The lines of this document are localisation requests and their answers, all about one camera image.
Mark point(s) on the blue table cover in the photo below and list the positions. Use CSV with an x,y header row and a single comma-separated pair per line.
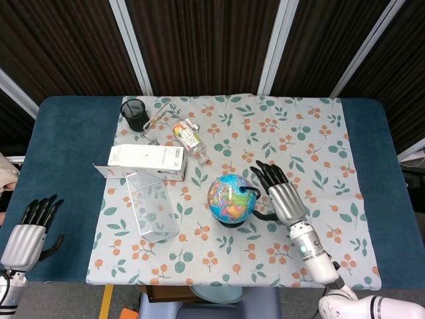
x,y
66,139

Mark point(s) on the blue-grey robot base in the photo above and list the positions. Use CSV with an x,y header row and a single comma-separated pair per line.
x,y
212,309

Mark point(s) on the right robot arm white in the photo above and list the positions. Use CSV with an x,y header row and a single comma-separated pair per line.
x,y
312,252

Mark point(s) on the black mesh pen cup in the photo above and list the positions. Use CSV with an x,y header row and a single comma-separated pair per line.
x,y
133,121

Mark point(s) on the clear mesh basket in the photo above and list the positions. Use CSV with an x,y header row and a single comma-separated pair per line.
x,y
149,206

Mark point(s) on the blue globe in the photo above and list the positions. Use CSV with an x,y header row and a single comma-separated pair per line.
x,y
229,202

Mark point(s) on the white partition frame post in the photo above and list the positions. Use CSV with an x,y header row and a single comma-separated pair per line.
x,y
133,50
365,50
277,50
18,93
411,149

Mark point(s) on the floral orange fruit tablecloth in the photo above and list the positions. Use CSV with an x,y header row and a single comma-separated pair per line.
x,y
265,139

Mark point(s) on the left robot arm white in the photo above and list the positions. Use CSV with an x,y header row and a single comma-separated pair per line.
x,y
10,295

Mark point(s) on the clear plastic bottle orange label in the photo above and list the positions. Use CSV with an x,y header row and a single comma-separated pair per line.
x,y
189,139

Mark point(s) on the white cardboard product box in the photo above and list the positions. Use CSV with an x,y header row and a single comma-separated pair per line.
x,y
146,157

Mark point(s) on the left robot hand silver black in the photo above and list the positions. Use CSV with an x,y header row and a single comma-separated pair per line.
x,y
25,242

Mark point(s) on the brown cardboard box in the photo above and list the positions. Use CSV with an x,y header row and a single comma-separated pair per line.
x,y
159,294

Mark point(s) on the beige bag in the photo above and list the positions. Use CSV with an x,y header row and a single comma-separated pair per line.
x,y
8,172

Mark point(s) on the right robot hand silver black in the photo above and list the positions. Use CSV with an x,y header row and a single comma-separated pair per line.
x,y
287,202

